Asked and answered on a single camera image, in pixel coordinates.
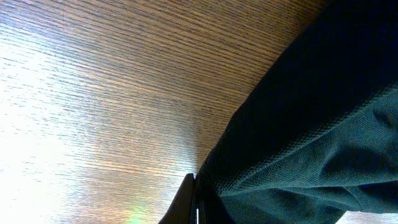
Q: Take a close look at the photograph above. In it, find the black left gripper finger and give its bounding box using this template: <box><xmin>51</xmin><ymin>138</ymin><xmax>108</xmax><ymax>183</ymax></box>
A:
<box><xmin>159</xmin><ymin>173</ymin><xmax>197</xmax><ymax>224</ymax></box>

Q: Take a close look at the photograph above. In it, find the black t-shirt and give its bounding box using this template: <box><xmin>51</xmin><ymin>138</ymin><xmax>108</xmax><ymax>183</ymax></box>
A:
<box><xmin>197</xmin><ymin>0</ymin><xmax>397</xmax><ymax>223</ymax></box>

